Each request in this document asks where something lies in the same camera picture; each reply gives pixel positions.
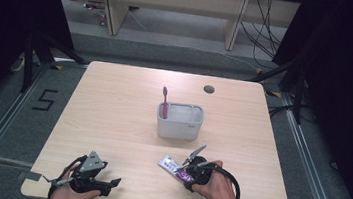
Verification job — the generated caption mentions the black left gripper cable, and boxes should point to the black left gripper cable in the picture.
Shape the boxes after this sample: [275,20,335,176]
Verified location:
[46,151,89,199]

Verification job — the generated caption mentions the grey plastic holder box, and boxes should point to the grey plastic holder box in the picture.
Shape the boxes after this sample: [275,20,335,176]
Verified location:
[153,99,206,144]

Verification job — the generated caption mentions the light wooden desk frame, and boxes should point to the light wooden desk frame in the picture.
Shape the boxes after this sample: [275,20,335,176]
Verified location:
[44,0,303,60]

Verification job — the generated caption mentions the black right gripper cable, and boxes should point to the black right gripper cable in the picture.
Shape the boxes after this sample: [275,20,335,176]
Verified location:
[204,163,245,199]

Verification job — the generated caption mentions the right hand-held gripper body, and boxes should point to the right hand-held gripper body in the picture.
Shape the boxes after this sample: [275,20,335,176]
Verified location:
[179,142,218,187]

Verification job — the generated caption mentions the black metal stand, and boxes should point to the black metal stand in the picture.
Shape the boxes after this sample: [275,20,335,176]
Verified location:
[243,53,310,126]
[18,27,93,101]

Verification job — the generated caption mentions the small red items under desk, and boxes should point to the small red items under desk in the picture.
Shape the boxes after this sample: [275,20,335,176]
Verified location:
[80,0,110,28]

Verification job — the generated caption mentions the dark curtain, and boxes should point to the dark curtain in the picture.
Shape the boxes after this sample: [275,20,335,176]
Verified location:
[256,0,353,199]
[0,0,80,135]

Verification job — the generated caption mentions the grey tape piece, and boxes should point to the grey tape piece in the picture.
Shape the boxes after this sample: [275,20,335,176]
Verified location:
[16,169,43,183]

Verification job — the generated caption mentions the person's left hand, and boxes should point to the person's left hand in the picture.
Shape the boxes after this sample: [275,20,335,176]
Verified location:
[47,161,104,199]

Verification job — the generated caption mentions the pink toothbrush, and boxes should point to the pink toothbrush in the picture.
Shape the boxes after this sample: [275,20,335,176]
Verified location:
[158,85,172,121]

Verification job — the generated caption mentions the person's right hand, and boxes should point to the person's right hand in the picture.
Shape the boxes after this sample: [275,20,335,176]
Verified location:
[189,157,246,199]

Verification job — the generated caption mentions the bundle of black hanging cables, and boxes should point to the bundle of black hanging cables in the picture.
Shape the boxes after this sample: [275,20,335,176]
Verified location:
[234,0,288,71]

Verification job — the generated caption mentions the black floor cable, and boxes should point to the black floor cable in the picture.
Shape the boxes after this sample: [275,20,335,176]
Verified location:
[266,102,297,121]

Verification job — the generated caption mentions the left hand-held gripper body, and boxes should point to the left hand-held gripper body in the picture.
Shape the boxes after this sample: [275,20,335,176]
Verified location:
[67,148,116,198]

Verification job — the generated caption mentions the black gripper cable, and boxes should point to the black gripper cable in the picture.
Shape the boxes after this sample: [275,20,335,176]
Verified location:
[46,151,89,199]
[204,163,245,199]

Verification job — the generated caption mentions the round table cable hole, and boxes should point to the round table cable hole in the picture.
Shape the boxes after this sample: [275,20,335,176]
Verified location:
[202,85,216,96]

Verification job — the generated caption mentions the grey left gripper plug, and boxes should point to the grey left gripper plug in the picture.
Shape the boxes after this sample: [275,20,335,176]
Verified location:
[41,173,75,190]

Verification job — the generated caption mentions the purple and white toothpaste tube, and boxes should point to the purple and white toothpaste tube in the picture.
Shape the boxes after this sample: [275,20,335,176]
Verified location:
[154,153,200,185]

